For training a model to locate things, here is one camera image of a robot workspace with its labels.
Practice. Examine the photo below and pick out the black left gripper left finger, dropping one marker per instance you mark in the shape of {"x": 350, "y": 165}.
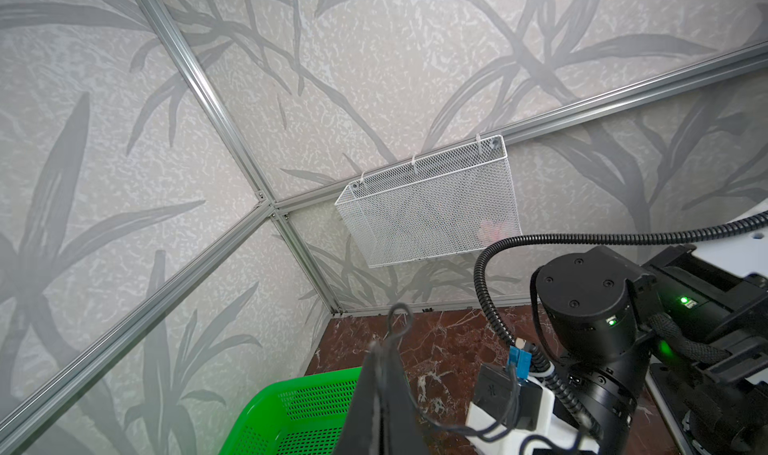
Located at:
{"x": 363, "y": 430}

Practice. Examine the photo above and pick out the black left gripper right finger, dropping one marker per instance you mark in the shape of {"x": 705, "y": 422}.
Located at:
{"x": 400, "y": 430}

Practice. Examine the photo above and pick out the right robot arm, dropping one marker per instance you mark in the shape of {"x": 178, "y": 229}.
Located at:
{"x": 682, "y": 314}

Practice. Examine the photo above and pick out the right green plastic basket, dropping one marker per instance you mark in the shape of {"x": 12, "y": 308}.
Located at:
{"x": 304, "y": 415}

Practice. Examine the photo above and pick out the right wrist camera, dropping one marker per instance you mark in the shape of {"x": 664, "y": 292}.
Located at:
{"x": 513, "y": 413}

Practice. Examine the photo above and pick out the white wire mesh basket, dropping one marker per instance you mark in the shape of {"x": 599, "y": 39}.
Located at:
{"x": 453, "y": 201}

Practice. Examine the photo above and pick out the aluminium frame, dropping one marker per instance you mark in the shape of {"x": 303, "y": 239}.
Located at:
{"x": 138, "y": 134}

